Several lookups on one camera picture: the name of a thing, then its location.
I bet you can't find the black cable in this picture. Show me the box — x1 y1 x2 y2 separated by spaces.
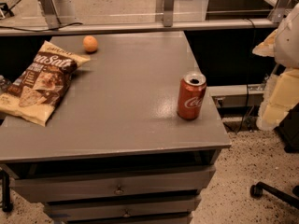
0 21 84 33

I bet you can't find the black office chair base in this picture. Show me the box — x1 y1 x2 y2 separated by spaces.
249 182 299 209

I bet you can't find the grey drawer cabinet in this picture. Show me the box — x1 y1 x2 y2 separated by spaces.
0 32 230 224

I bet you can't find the left metal bracket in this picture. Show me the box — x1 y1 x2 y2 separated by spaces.
38 0 60 30

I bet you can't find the right metal bracket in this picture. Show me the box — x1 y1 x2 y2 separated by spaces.
268 0 292 23

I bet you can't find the sea salt chips bag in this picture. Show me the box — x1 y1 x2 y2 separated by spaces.
0 41 90 126

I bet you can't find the metal bracket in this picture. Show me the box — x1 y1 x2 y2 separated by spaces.
268 0 292 23
38 0 60 30
163 0 174 27

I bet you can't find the grey metal rail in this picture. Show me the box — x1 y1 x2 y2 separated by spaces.
0 19 280 36

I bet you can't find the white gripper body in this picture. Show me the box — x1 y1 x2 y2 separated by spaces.
274 4 299 68

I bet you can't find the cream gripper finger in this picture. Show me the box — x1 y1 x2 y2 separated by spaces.
256 68 299 131
252 30 278 57

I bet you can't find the top grey drawer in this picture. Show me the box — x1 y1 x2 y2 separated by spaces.
11 165 216 203

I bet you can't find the middle metal bracket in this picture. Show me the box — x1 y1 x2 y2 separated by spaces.
163 0 174 27

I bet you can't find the orange fruit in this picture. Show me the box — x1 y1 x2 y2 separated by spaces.
83 35 98 53

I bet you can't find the black stand at left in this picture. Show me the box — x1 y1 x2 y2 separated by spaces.
0 170 13 213

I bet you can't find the grey drawer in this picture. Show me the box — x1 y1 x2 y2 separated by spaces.
11 165 216 203
45 195 201 222

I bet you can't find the red coke can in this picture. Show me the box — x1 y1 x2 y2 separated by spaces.
177 71 206 120

